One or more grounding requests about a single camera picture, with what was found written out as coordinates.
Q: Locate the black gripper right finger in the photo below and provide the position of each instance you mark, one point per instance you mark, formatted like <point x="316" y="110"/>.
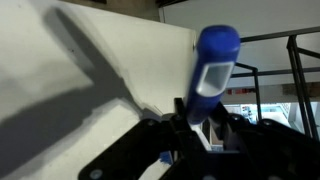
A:
<point x="266" y="150"/>

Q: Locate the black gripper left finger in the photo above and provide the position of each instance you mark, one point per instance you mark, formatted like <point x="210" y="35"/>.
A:
<point x="140" y="146"/>

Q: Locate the blue white hand brush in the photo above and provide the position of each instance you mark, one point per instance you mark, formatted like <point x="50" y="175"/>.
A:
<point x="216" y="50"/>

